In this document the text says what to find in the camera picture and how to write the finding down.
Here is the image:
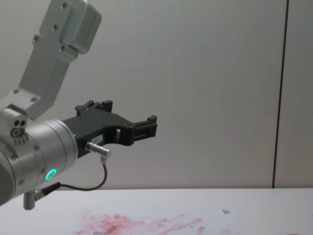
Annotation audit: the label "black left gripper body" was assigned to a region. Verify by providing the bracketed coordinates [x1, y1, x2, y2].
[61, 109, 128, 160]

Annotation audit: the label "white table cloth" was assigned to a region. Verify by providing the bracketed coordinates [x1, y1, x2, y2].
[0, 188, 313, 235]

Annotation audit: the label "white sheet with red smears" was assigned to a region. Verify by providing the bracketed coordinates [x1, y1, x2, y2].
[70, 207, 313, 235]

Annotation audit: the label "thin dark cable silver plugs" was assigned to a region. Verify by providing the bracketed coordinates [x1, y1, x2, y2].
[23, 142, 112, 211]

